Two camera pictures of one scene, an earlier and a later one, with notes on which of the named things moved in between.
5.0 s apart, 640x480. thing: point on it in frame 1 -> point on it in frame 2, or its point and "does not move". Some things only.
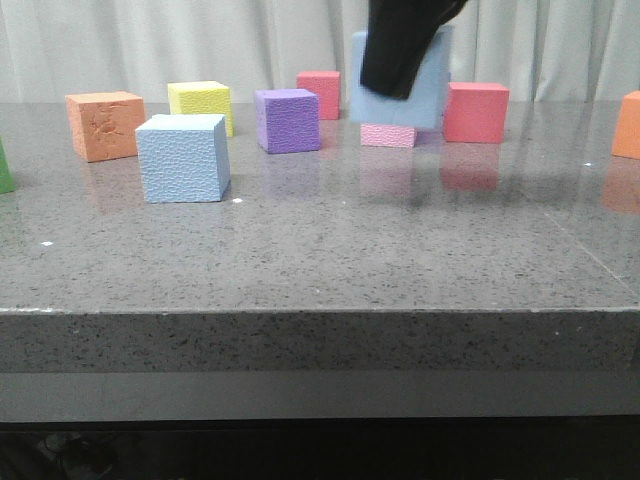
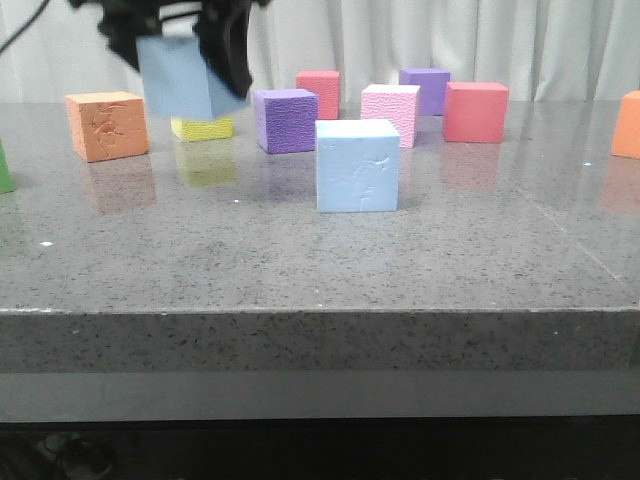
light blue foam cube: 184,158 -> 178,83
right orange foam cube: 627,136 does not move
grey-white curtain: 545,51 does not move
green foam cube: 7,184 does not move
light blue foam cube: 427,99 -> 357,165
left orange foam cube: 104,124 does not move
